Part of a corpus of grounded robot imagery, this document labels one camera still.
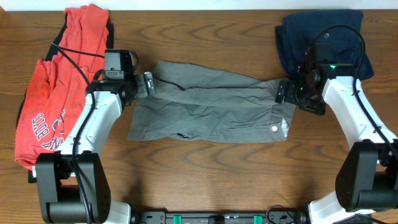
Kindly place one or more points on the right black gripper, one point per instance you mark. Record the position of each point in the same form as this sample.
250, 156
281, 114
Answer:
290, 94

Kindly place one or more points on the black garment under pile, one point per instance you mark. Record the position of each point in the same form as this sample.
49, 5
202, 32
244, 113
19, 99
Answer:
52, 51

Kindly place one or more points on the grey shorts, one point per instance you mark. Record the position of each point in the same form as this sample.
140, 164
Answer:
197, 103

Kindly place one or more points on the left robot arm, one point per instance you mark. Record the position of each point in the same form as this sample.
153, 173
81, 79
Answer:
71, 181

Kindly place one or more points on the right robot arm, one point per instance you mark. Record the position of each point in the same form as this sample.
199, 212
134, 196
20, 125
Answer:
367, 180

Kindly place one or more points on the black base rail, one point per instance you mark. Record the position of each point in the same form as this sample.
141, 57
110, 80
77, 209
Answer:
278, 216

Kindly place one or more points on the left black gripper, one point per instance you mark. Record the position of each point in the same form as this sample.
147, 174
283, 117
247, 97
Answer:
141, 86

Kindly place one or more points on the folded navy blue garment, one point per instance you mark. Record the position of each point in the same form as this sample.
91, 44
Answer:
333, 26

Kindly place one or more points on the red printed t-shirt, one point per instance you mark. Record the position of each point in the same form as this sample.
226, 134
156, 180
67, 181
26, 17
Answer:
56, 93

